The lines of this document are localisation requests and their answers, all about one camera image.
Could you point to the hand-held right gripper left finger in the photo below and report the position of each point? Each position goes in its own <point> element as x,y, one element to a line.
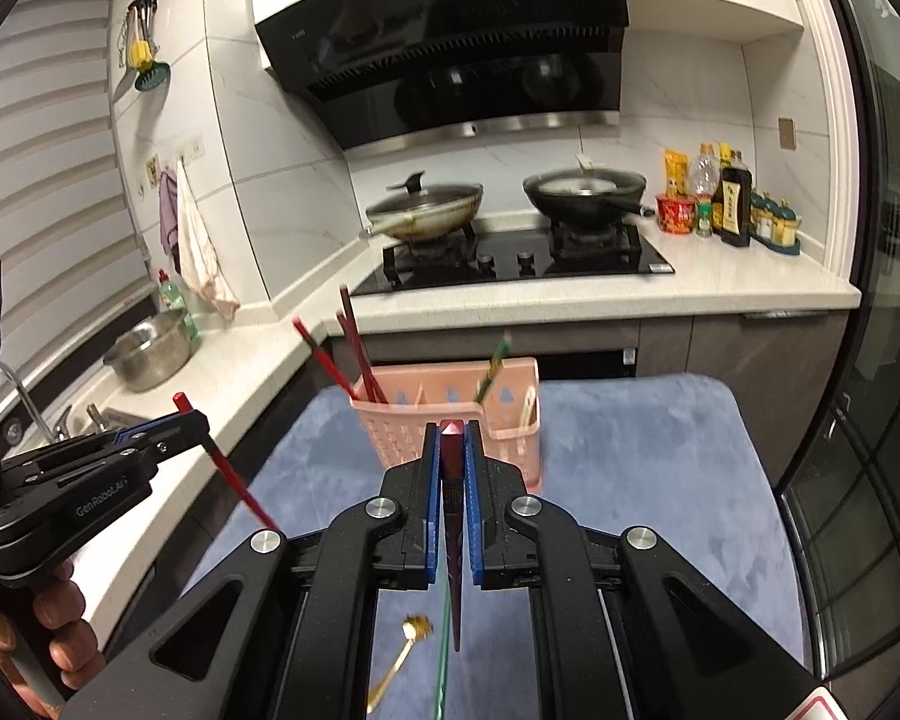
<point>433,499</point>

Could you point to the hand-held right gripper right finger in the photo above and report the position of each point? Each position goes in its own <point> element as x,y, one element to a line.
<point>474,502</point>

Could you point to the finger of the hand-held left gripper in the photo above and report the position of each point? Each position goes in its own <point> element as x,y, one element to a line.
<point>172,448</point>
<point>146,433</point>

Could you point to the dark red chopstick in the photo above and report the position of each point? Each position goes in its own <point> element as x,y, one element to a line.
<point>352,337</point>
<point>452,465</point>
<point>322,360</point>
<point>232,476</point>
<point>354,351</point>

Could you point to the pink utensil basket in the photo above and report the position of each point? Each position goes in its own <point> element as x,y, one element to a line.
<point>405,435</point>

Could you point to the green chopstick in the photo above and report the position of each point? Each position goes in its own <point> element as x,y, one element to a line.
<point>495,364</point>
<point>442,667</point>

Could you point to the person's left hand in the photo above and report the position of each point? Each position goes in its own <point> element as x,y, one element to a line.
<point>71,637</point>

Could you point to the steel sink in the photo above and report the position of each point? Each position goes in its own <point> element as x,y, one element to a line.
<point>116,418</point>

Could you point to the steel pot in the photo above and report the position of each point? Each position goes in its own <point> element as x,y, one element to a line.
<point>150,360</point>

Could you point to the steel faucet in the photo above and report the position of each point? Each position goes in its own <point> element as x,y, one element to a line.
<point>26,397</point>

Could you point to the green dish soap bottle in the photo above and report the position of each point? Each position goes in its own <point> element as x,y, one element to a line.
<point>172,300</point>

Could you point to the gold spoon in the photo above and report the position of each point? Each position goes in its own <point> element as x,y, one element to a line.
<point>401,660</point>

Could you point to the blue mat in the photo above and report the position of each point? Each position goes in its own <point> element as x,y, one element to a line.
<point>645,465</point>

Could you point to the white dish towel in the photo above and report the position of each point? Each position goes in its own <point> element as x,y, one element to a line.
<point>195,240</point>

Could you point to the purple cloth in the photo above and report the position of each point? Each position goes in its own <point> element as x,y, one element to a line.
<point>167,214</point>

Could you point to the black gas stove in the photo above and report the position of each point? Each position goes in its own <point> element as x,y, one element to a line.
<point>510,262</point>

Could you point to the cream wok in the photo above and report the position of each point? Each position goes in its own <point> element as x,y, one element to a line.
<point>435,223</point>

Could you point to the window blind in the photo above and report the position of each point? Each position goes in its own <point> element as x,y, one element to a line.
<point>45,165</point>

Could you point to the grey lower cabinet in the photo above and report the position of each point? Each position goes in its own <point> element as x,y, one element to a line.
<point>720,349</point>

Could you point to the glass wok lid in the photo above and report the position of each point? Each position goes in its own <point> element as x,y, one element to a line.
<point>427,199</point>

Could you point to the black wok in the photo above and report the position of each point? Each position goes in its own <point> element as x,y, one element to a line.
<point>577,206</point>

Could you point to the red instant noodle cup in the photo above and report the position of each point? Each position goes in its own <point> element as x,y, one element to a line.
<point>675,216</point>

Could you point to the white spatula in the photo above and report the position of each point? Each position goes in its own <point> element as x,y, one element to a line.
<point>585,162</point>

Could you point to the small green-cap jar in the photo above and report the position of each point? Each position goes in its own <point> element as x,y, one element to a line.
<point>705,221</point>

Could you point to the yellow sponge brush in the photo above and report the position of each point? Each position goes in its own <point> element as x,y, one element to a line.
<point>140,52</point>

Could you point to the yellow seasoning packet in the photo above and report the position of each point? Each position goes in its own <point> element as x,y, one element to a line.
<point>675,172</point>

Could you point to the dark soy sauce bottle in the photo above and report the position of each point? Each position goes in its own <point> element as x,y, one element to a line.
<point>735,210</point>

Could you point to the clear plastic bottle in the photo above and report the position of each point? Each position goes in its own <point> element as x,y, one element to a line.
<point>703,176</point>

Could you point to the teal seasoning jar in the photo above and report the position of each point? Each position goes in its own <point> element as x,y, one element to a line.
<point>789,225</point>
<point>761,216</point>

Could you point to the glass sliding door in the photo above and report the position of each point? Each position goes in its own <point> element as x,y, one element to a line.
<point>870,390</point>

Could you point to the yellow-cap dark bottle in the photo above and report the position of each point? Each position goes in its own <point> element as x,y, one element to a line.
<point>724,154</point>

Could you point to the black range hood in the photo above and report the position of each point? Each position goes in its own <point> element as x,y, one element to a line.
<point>435,30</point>

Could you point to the white wall socket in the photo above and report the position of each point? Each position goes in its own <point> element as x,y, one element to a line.
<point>195,148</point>

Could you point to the bronze wall socket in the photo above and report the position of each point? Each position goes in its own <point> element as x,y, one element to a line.
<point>787,133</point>

